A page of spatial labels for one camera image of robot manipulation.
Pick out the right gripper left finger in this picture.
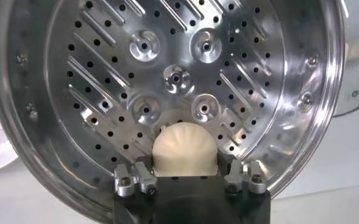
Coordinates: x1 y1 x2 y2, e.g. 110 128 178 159
113 161 158 198

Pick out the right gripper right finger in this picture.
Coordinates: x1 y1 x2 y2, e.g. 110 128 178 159
223 158 268 195

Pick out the white steamed baozi bun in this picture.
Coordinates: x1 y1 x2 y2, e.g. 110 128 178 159
151 121 219 177

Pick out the perforated stainless steamer basket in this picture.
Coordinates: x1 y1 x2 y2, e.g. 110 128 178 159
0 0 346 224

